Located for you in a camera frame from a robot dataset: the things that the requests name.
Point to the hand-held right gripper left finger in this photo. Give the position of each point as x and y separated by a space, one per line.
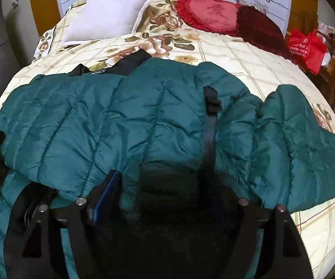
107 192

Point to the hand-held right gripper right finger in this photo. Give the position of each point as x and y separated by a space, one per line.
251 219

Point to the green down jacket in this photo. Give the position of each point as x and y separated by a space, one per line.
155 116

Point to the white square pillow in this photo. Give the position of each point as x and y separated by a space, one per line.
109 17

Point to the bed with floral sheet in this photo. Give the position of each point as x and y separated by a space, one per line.
214 52

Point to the red shopping bag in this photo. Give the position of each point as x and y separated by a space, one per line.
304 49

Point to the dark red velvet pillow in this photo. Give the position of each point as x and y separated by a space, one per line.
257 26

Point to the white cloth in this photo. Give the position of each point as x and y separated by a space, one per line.
328 30

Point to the red heart-shaped pillow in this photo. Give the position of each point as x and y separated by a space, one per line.
211 13

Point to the small wall socket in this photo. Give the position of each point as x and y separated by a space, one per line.
14 3

